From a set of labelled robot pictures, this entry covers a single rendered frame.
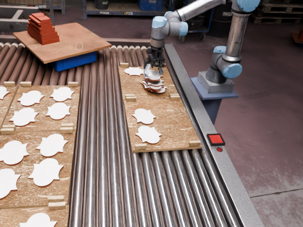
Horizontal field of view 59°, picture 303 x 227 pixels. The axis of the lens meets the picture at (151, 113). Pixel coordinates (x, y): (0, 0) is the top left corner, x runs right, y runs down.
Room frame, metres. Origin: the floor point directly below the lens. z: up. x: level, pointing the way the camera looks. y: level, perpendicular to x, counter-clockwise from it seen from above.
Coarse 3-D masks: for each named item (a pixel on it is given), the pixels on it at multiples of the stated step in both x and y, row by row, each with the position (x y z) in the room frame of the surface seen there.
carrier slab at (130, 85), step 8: (120, 72) 1.61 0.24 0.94; (168, 72) 1.69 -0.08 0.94; (120, 80) 1.50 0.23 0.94; (128, 80) 1.52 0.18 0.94; (136, 80) 1.53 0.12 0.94; (168, 80) 1.58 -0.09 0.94; (128, 88) 1.42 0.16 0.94; (136, 88) 1.43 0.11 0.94; (144, 88) 1.44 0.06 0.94; (168, 88) 1.48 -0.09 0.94; (136, 96) 1.34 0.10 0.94; (144, 96) 1.35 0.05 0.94; (152, 96) 1.36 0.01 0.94; (160, 96) 1.37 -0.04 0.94; (168, 96) 1.38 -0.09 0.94
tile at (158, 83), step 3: (144, 81) 1.45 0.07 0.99; (147, 81) 1.44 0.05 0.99; (150, 81) 1.44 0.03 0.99; (153, 81) 1.45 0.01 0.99; (156, 81) 1.45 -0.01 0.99; (159, 81) 1.45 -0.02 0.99; (162, 81) 1.46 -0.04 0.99; (150, 84) 1.41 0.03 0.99; (153, 84) 1.41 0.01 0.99; (156, 84) 1.41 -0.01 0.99; (159, 84) 1.42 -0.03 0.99
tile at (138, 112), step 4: (136, 112) 1.17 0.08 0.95; (140, 112) 1.18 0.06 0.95; (144, 112) 1.18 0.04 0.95; (148, 112) 1.19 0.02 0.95; (132, 116) 1.15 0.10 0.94; (136, 116) 1.14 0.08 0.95; (140, 116) 1.14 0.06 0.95; (144, 116) 1.15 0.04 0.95; (148, 116) 1.15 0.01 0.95; (152, 116) 1.16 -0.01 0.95; (140, 120) 1.11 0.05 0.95; (144, 120) 1.11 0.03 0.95; (148, 120) 1.12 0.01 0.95; (152, 120) 1.12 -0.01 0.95; (144, 124) 1.09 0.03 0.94; (148, 124) 1.09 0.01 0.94
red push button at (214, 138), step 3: (210, 135) 1.08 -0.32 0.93; (213, 135) 1.08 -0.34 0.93; (216, 135) 1.08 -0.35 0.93; (219, 135) 1.09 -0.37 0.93; (210, 138) 1.05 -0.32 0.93; (213, 138) 1.05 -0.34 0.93; (216, 138) 1.06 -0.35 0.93; (219, 138) 1.06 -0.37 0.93; (213, 141) 1.03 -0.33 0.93; (216, 141) 1.03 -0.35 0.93; (219, 141) 1.04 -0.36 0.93; (222, 141) 1.04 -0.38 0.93
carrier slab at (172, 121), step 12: (132, 108) 1.22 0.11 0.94; (144, 108) 1.23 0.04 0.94; (156, 108) 1.25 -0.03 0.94; (168, 108) 1.26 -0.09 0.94; (180, 108) 1.28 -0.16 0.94; (132, 120) 1.11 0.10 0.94; (156, 120) 1.14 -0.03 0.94; (168, 120) 1.15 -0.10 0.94; (180, 120) 1.16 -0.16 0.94; (132, 132) 1.02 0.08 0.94; (168, 132) 1.05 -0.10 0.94; (180, 132) 1.06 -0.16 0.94; (192, 132) 1.07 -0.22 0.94; (132, 144) 0.93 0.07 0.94; (156, 144) 0.95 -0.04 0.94; (168, 144) 0.96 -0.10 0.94; (180, 144) 0.97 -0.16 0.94
